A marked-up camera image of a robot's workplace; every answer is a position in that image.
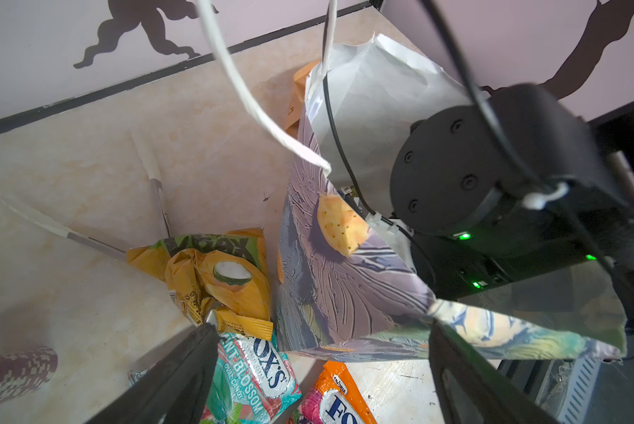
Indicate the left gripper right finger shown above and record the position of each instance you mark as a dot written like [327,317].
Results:
[495,399]

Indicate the metal kitchen tongs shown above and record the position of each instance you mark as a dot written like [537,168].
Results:
[110,211]

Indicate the orange Fox's candy bag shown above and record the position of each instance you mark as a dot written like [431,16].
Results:
[334,399]

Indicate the yellow snack packet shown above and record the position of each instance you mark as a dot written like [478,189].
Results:
[219,275]

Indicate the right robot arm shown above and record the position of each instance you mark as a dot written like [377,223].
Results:
[465,202]

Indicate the colourful paper gift bag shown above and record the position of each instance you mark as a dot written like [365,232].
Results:
[366,301]

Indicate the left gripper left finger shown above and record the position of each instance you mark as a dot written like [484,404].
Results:
[176,388]

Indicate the small patterned cup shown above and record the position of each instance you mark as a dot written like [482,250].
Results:
[25,372]

